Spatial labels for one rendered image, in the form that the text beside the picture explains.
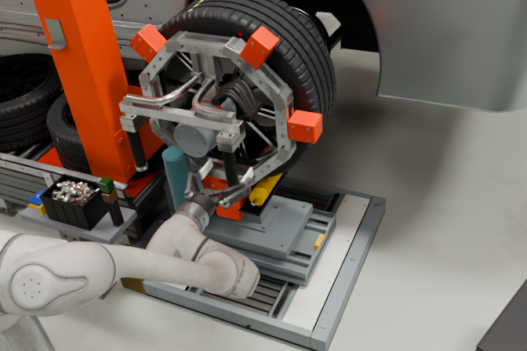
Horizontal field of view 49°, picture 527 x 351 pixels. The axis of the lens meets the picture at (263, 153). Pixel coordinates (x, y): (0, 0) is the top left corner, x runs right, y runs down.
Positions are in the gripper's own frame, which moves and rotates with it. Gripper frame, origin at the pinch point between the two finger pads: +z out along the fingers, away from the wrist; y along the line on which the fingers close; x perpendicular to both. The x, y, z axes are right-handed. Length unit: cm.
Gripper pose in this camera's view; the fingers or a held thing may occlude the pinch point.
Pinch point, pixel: (230, 168)
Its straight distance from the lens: 172.1
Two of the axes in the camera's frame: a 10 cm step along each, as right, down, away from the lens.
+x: -0.9, -8.0, -5.9
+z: 4.1, -5.7, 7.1
